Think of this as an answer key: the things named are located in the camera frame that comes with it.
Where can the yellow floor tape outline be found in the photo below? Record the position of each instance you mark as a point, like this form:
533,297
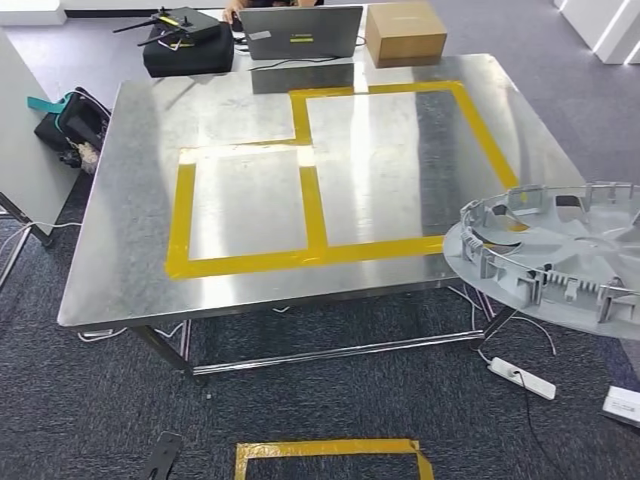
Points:
324,448

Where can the black robot foot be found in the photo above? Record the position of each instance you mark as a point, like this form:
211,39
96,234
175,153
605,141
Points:
162,457

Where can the white plinth block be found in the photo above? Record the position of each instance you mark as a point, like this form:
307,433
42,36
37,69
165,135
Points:
585,20

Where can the white folding table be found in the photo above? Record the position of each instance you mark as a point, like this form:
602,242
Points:
20,132

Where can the grey plastic wheel hubcap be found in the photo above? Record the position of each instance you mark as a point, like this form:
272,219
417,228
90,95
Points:
575,265

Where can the black equipment case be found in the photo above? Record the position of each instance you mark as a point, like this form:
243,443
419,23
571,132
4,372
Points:
190,60

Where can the person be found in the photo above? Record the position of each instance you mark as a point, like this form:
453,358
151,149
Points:
232,12

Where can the stainless steel workbench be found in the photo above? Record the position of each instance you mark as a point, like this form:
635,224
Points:
125,232

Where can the white flat box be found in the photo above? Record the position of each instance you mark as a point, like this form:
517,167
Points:
623,404

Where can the brown cardboard box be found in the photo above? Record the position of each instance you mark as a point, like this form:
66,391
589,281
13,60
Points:
404,33

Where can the yellow tape grid marking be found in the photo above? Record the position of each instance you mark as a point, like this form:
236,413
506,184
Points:
315,212

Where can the white power strip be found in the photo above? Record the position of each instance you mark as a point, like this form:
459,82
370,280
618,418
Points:
535,384

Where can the black transmitter with antennas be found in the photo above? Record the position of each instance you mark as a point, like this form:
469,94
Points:
192,23

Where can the grey laptop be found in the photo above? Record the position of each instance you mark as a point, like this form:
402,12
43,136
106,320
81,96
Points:
324,30

